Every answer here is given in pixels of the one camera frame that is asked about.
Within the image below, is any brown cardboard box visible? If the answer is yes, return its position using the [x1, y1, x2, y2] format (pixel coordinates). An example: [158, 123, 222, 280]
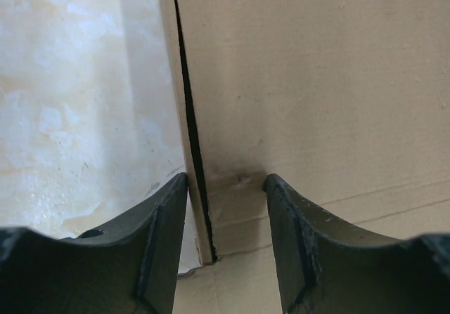
[160, 0, 449, 313]

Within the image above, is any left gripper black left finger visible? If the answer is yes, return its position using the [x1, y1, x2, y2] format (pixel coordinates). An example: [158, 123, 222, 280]
[1, 173, 187, 313]

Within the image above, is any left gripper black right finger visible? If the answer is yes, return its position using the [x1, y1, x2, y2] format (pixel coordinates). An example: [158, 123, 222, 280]
[263, 174, 449, 313]

